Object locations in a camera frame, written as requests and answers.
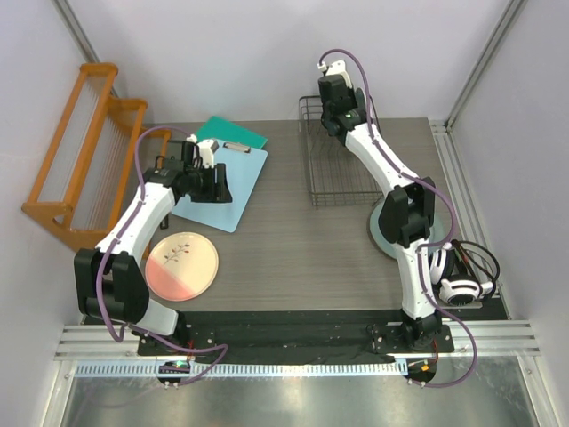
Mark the black wire dish rack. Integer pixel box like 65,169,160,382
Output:
299,95,382,209

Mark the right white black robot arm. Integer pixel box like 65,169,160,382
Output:
318,74,442,351

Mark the white black headset device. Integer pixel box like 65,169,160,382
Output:
429,239,501,307

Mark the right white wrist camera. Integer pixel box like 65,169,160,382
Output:
317,60,353,88

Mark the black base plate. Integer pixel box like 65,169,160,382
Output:
82,309,508,361

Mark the light blue clipboard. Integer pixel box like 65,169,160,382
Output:
172,140,268,233

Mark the green folder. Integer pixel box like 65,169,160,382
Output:
195,116,268,149

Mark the aluminium frame rail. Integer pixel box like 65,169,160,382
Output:
429,117,508,294

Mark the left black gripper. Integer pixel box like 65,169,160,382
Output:
184,163,232,204

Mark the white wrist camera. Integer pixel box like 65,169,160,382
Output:
183,134,219,168
317,60,353,88

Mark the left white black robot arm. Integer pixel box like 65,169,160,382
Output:
74,161,233,355

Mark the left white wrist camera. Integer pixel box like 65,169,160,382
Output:
183,134,219,168

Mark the pink cream plate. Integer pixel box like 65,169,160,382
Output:
145,232,220,302

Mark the orange wooden rack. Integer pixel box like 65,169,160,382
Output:
21,62,148,252

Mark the light blue plate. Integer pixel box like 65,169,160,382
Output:
367,197,446,260

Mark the white slotted cable duct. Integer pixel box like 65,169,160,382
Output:
75,359,408,379

